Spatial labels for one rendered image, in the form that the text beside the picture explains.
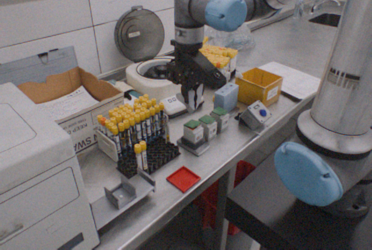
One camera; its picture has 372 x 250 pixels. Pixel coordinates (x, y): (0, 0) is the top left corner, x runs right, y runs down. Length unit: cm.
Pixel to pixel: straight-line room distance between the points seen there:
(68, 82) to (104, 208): 56
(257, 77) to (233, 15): 64
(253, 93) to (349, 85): 68
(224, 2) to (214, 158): 46
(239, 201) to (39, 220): 39
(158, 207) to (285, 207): 29
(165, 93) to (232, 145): 30
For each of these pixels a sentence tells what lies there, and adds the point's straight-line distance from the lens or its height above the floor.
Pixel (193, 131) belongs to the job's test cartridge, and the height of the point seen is 95.
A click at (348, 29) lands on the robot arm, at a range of 42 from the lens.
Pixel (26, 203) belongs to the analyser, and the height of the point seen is 109.
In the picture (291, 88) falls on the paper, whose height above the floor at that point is 89.
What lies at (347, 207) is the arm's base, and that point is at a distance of 70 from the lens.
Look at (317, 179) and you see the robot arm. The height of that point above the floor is 113.
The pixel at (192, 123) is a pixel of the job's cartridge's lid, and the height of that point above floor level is 96.
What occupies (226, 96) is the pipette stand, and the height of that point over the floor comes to 96.
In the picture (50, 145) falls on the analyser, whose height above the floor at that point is 117.
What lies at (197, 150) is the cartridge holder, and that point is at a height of 89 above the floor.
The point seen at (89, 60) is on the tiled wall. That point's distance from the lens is 122.
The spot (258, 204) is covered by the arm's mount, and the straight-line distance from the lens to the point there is 67.
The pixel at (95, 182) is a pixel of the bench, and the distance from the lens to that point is 82.
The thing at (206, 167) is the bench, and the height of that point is 88.
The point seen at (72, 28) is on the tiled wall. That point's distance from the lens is 116.
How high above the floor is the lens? 145
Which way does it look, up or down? 32 degrees down
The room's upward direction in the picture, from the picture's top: straight up
